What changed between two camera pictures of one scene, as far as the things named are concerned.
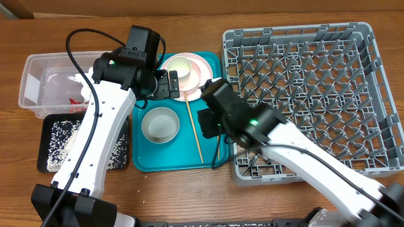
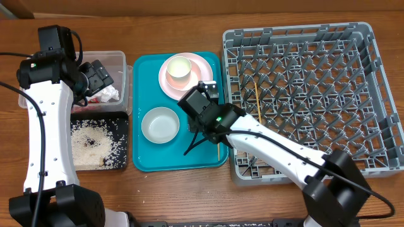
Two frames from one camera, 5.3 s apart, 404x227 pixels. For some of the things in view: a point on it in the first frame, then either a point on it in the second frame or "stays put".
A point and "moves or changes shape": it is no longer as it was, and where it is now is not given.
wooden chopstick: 193,128 moves or changes shape
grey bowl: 160,125 stays put
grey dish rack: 326,79 stays put
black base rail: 275,223 stays put
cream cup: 182,65 stays put
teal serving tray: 188,151 stays put
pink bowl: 190,81 stays put
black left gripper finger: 174,91 to 102,73
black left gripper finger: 163,84 to 94,81
